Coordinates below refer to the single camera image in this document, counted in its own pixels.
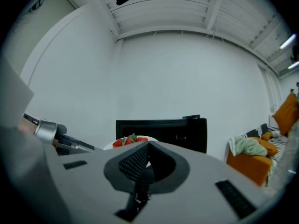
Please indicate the ceiling tube light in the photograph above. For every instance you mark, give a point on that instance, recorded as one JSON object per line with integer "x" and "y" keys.
{"x": 288, "y": 41}
{"x": 294, "y": 65}

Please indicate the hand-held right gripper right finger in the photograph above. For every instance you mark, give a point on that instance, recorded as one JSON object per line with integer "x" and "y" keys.
{"x": 205, "y": 178}

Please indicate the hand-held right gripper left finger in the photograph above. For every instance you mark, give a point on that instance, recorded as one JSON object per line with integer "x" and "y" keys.
{"x": 81, "y": 183}

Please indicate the orange cushion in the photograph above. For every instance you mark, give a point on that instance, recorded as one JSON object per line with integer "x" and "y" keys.
{"x": 268, "y": 147}
{"x": 287, "y": 115}

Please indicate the white round plate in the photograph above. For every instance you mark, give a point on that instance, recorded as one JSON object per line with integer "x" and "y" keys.
{"x": 107, "y": 146}

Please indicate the black white striped cover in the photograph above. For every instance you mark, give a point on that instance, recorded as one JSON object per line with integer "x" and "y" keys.
{"x": 279, "y": 141}

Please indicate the person's left hand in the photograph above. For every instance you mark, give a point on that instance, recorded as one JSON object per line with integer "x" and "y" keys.
{"x": 26, "y": 126}

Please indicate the red strawberry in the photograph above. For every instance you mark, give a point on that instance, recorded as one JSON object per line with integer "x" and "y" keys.
{"x": 141, "y": 139}
{"x": 128, "y": 141}
{"x": 117, "y": 143}

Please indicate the orange sofa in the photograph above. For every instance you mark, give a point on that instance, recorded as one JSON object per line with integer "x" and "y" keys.
{"x": 247, "y": 169}

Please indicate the light green blanket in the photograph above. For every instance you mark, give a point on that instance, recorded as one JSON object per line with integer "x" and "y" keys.
{"x": 247, "y": 146}

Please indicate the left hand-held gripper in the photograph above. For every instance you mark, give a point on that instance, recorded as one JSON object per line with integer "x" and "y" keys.
{"x": 46, "y": 132}

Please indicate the black mini fridge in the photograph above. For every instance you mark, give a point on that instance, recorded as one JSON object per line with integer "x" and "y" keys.
{"x": 163, "y": 129}

